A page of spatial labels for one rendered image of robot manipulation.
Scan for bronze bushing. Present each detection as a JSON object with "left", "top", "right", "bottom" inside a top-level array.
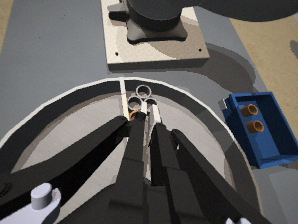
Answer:
[
  {"left": 240, "top": 104, "right": 258, "bottom": 117},
  {"left": 129, "top": 110, "right": 139, "bottom": 121},
  {"left": 246, "top": 120, "right": 264, "bottom": 133}
]

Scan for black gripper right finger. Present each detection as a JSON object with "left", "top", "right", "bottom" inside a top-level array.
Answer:
[{"left": 148, "top": 104, "right": 272, "bottom": 224}]

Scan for grey metal bushing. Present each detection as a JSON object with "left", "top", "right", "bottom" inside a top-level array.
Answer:
[
  {"left": 144, "top": 97, "right": 159, "bottom": 116},
  {"left": 127, "top": 95, "right": 142, "bottom": 114},
  {"left": 135, "top": 85, "right": 151, "bottom": 102}
]

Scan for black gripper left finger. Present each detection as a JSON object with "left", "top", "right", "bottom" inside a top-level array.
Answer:
[{"left": 0, "top": 101, "right": 147, "bottom": 224}]

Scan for blue open tray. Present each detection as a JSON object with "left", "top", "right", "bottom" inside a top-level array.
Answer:
[{"left": 218, "top": 91, "right": 298, "bottom": 169}]

